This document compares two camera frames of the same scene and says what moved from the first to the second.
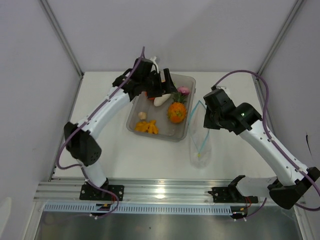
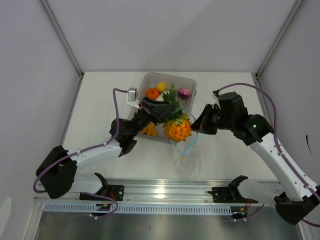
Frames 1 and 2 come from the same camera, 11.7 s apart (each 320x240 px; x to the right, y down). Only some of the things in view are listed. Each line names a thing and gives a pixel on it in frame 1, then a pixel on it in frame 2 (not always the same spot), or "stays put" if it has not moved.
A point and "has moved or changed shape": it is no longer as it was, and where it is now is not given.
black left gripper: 158,92 -> 156,112
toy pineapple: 177,109 has moved or changed shape
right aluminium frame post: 297,6 stays put
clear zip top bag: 199,137 -> 187,156
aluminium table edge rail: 136,191 stays put
